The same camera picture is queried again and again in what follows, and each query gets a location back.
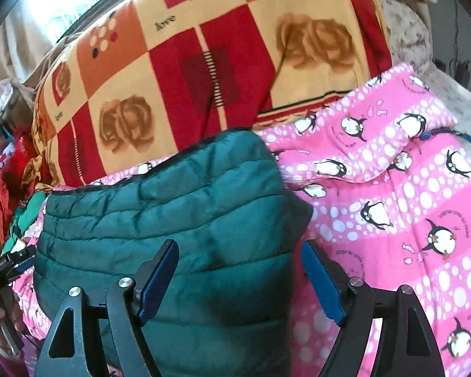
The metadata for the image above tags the beige fringed curtain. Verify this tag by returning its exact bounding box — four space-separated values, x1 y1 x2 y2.
0 0 80 107

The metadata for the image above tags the red clothes pile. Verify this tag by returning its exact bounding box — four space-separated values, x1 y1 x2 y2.
0 126 38 245

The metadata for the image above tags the red orange rose blanket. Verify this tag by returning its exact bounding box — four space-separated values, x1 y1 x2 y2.
25 0 391 187

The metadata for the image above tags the floral white bedsheet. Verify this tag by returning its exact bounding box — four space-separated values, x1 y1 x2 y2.
376 0 471 166

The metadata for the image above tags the dark green puffer jacket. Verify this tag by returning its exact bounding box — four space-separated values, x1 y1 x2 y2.
34 129 312 376

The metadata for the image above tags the person's left hand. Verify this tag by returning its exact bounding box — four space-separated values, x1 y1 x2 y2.
0 287 24 360

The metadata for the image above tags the green cloth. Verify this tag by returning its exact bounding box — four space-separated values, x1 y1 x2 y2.
1 192 46 254

